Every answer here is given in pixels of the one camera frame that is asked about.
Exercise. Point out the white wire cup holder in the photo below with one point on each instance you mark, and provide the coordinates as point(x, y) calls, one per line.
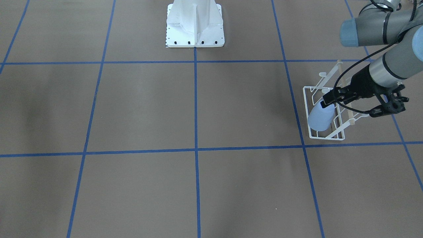
point(343, 118)

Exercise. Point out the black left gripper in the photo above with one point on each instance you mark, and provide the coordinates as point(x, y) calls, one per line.
point(363, 83)

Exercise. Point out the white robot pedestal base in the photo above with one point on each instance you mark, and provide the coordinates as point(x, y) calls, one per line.
point(194, 23)

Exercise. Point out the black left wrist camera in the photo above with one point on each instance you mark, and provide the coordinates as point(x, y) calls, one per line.
point(391, 101)

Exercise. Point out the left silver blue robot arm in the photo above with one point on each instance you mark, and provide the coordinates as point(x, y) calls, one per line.
point(381, 22)

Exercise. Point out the brown paper table cover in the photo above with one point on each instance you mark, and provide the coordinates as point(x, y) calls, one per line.
point(107, 133)

